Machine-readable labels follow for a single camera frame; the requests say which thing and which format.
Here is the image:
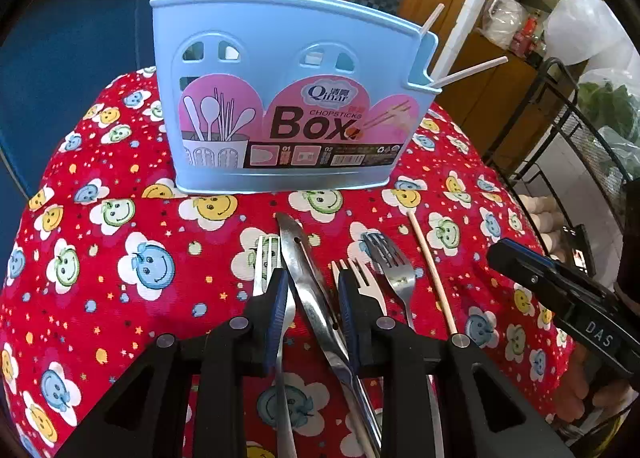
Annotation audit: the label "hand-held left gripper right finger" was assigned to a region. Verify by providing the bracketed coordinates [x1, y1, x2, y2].
[337, 270, 576, 458]

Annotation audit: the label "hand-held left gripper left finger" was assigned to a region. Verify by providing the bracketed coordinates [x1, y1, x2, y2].
[55, 265, 291, 458]

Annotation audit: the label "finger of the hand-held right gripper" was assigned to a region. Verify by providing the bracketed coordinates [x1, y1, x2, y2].
[487, 242, 553, 301]
[502, 238, 568, 273]

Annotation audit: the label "steel fork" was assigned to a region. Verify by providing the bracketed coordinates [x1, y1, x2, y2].
[331, 258, 388, 321]
[361, 232, 417, 331]
[251, 234, 298, 458]

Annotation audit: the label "steel tongs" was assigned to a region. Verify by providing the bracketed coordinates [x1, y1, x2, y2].
[276, 211, 383, 458]

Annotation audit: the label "light blue utensil holder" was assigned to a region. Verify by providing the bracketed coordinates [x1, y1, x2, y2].
[150, 0, 440, 195]

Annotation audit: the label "person's right hand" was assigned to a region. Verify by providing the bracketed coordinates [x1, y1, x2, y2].
[552, 350, 636, 424]

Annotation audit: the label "tray of eggs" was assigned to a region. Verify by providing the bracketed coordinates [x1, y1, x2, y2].
[517, 193, 566, 264]

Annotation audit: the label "green leafy vegetables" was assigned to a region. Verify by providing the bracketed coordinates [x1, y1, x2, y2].
[577, 80, 640, 179]

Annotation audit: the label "wooden shelf unit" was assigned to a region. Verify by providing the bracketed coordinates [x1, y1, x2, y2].
[400, 0, 586, 174]

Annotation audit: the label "red smiley flower tablecloth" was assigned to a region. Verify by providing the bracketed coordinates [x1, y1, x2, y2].
[0, 65, 576, 458]

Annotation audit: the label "red bottles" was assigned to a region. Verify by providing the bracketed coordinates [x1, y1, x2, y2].
[510, 15, 546, 56]

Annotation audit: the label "white plastic bags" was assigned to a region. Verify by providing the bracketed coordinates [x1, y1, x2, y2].
[542, 0, 640, 69]

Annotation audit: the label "clear plastic bag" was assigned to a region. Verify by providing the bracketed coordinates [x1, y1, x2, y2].
[482, 0, 531, 46]

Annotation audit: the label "blue kitchen base cabinets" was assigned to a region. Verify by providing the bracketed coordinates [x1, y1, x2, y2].
[0, 0, 251, 259]

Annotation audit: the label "black wire rack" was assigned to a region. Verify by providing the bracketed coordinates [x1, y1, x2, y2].
[482, 58, 640, 289]

